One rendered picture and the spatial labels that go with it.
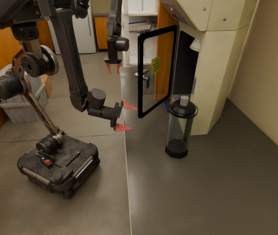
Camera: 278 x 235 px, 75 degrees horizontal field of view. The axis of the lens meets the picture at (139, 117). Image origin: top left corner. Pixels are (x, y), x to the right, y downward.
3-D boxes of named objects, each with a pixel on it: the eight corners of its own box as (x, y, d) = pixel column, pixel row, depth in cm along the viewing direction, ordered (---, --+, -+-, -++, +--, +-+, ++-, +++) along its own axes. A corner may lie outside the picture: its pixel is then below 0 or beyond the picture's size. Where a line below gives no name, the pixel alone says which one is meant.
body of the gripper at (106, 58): (121, 62, 108) (121, 49, 103) (104, 63, 106) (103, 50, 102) (121, 58, 113) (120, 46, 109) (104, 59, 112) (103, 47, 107)
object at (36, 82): (45, 83, 283) (39, 62, 264) (31, 102, 234) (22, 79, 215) (17, 84, 279) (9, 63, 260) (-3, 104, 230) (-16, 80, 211)
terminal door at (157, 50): (169, 97, 110) (177, 24, 87) (139, 120, 91) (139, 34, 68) (168, 96, 111) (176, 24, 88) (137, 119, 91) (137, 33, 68)
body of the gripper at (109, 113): (121, 107, 76) (103, 102, 74) (114, 128, 79) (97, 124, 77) (120, 102, 82) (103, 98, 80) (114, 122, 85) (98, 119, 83)
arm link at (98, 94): (84, 96, 84) (71, 105, 77) (88, 76, 75) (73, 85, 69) (105, 110, 83) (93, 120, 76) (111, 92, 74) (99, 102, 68)
